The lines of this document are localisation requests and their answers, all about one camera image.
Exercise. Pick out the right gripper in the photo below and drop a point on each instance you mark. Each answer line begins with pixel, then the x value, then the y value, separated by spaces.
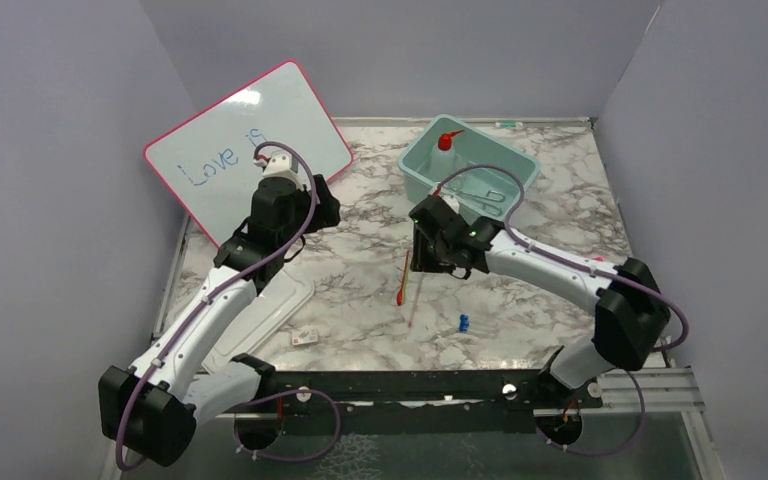
pixel 421 261

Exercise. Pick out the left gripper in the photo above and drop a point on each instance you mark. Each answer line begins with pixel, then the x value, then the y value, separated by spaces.
pixel 326 211

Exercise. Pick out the small clear glass beaker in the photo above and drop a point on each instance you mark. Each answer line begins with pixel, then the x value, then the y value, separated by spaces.
pixel 457 181

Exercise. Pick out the white wash bottle red cap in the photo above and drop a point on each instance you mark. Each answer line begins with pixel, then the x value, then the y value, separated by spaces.
pixel 444 159

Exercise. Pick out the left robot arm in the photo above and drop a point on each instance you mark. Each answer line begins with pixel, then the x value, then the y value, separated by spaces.
pixel 152 409

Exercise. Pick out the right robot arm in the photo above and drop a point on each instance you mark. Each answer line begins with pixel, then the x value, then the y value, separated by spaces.
pixel 627 307

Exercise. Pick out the teal plastic bin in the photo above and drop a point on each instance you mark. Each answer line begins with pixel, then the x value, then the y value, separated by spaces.
pixel 493 164

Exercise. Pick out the red orange spatula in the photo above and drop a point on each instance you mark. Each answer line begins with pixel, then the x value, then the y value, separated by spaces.
pixel 400 296

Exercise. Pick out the blue capped test tubes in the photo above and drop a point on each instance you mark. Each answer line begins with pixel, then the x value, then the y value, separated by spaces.
pixel 469 326

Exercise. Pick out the white plastic lid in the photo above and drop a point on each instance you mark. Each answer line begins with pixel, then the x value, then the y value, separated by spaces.
pixel 285 295

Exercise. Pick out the small white card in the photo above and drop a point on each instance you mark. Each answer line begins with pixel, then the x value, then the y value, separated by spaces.
pixel 304 337

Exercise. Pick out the pink framed whiteboard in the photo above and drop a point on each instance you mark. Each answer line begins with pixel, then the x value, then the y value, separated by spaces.
pixel 207 161

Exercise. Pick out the small green white marker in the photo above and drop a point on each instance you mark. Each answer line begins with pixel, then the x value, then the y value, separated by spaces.
pixel 509 124

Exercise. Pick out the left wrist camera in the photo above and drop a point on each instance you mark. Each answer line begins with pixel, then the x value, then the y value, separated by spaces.
pixel 280 165

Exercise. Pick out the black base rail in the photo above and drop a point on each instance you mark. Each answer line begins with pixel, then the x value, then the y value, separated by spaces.
pixel 407 402

